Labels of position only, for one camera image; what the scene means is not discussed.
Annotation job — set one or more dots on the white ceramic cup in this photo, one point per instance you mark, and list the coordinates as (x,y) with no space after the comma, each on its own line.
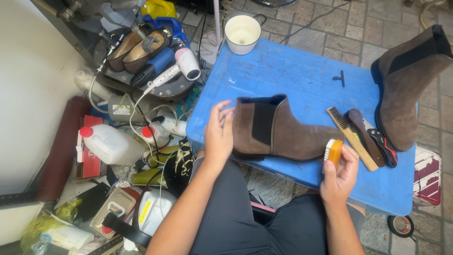
(242,34)

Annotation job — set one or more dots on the brown flat shoe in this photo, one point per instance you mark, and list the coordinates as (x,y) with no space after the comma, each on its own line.
(147,53)
(124,51)

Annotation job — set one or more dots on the yellow plastic bag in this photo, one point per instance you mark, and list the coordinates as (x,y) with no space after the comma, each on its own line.
(46,221)

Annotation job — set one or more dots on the grey shoe repair machine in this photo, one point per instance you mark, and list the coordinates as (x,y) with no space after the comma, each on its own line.
(116,42)

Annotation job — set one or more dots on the brown suede chelsea boot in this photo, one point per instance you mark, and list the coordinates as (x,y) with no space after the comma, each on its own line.
(283,134)
(410,88)

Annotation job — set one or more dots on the person's right hand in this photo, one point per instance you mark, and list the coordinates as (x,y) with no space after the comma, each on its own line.
(338,180)

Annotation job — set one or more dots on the blue plastic storage box lid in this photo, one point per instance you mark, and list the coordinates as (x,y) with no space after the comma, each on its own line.
(300,85)

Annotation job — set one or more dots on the white pink hair dryer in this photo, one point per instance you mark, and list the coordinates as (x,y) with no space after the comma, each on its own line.
(184,65)

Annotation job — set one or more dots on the white jug with yellow label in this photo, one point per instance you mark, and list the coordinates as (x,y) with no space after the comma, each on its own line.
(154,210)

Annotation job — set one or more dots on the red white patterned stool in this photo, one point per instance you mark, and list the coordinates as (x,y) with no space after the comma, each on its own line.
(426,177)

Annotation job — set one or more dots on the person's dark grey trousers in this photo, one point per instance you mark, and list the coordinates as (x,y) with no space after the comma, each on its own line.
(254,219)

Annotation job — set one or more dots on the dark wooden shoe brush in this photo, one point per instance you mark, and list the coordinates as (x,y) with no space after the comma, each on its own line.
(364,136)

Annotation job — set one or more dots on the large white plastic jug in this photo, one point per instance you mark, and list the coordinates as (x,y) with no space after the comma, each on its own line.
(109,145)

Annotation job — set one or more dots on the dark red rolled mat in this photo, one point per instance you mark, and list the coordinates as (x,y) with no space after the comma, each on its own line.
(63,148)

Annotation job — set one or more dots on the small black T-shaped tool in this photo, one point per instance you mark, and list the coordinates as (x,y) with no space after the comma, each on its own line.
(339,78)

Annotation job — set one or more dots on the metal tin lid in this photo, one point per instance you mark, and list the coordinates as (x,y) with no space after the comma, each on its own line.
(113,210)

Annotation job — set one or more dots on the black leather belt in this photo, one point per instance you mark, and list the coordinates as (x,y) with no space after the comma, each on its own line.
(127,230)

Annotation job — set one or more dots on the orange crepe suede brush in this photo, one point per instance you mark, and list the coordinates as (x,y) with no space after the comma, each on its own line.
(334,151)

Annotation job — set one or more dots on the blue heat gun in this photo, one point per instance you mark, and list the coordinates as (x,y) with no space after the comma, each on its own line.
(159,63)

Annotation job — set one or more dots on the black red folding tool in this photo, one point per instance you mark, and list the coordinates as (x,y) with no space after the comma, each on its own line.
(384,147)

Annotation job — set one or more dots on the yellow plastic container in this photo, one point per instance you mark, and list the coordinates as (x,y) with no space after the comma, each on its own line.
(159,9)

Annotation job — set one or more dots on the black tape roll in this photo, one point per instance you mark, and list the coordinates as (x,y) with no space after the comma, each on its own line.
(401,225)

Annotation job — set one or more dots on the person's left hand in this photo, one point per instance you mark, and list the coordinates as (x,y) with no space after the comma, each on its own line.
(217,136)

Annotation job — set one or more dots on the small red-capped plastic bottle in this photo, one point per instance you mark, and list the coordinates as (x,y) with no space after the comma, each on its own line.
(153,136)

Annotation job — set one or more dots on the white plastic tube bottle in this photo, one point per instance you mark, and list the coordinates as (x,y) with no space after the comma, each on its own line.
(173,124)

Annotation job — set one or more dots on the white stand pole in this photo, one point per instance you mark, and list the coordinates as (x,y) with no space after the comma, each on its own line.
(216,21)

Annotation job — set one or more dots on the black patterned cloth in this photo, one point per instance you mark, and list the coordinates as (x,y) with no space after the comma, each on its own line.
(180,166)

